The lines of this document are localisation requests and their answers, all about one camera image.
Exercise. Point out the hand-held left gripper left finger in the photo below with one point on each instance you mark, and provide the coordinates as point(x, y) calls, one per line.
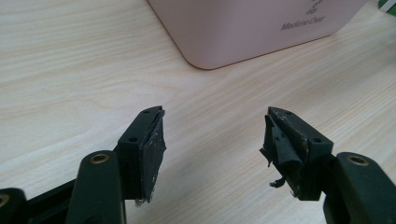
point(140, 161)

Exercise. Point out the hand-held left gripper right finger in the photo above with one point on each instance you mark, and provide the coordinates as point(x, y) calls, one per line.
point(299, 146)

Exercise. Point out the pink plastic storage box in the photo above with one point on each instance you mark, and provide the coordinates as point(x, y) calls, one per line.
point(249, 31)

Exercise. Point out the white and green medicine carton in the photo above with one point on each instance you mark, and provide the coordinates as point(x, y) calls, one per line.
point(388, 6)

